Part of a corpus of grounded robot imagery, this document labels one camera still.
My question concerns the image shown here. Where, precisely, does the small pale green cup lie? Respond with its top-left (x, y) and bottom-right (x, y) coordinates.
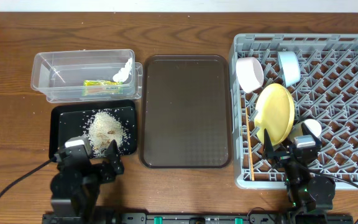
top-left (288, 119), bottom-right (322, 142)

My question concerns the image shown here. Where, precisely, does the green orange snack wrapper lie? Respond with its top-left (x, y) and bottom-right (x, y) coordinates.
top-left (82, 80), bottom-right (124, 96)

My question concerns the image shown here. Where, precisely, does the yellow plate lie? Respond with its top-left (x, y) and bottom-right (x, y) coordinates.
top-left (254, 83), bottom-right (295, 146)

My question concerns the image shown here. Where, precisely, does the clear plastic waste bin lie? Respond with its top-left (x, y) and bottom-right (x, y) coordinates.
top-left (30, 49), bottom-right (143, 103)

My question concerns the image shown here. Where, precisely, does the black waste tray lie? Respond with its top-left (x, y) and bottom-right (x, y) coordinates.
top-left (49, 100), bottom-right (137, 157)

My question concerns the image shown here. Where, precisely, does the dark brown serving tray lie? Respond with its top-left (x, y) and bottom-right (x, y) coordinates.
top-left (139, 55), bottom-right (232, 169)

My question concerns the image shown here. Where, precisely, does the light blue bowl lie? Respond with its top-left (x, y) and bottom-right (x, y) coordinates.
top-left (278, 52), bottom-right (301, 87)

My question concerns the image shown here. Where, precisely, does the grey dishwasher rack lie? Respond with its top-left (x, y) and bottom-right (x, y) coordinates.
top-left (229, 34), bottom-right (358, 190)

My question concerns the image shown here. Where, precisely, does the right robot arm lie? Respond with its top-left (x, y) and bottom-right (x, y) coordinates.
top-left (262, 124), bottom-right (336, 223)

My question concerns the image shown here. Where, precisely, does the wooden chopstick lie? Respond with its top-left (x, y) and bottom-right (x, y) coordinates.
top-left (245, 107), bottom-right (255, 181)

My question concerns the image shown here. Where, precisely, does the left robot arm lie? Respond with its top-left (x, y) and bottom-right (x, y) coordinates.
top-left (42, 136), bottom-right (124, 223)

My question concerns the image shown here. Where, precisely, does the pile of rice scraps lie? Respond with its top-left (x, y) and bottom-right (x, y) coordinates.
top-left (80, 106), bottom-right (137, 158)

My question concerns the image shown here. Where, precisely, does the pink white bowl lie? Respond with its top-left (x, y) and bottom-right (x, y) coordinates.
top-left (236, 57), bottom-right (264, 93)

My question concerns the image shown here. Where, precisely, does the white tissue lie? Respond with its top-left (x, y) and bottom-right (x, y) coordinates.
top-left (112, 58), bottom-right (132, 83)

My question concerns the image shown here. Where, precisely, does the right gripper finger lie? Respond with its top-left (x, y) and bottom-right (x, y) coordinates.
top-left (263, 129), bottom-right (274, 159)
top-left (301, 122), bottom-right (318, 137)

